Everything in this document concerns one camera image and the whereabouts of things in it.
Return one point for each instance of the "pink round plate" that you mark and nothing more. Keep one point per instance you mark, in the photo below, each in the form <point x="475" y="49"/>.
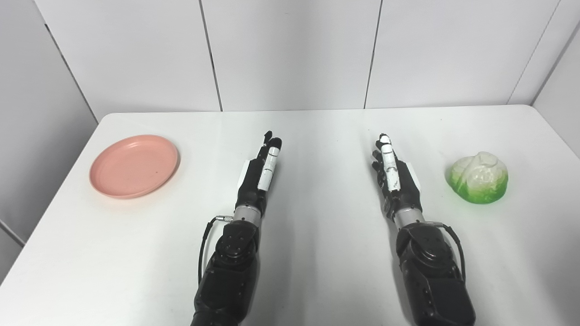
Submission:
<point x="134" y="166"/>

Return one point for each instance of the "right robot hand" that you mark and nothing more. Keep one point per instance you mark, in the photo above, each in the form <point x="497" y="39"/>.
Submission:
<point x="398" y="181"/>

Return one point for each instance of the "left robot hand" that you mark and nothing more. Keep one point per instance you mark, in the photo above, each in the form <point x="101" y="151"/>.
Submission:
<point x="254" y="183"/>

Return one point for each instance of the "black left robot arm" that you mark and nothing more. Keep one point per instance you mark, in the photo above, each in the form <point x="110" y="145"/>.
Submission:
<point x="231" y="267"/>

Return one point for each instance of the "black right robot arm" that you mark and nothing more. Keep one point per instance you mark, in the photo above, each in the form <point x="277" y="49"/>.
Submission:
<point x="430" y="271"/>

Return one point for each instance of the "green white toy cabbage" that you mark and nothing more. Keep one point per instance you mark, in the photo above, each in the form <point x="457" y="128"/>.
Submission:
<point x="478" y="177"/>

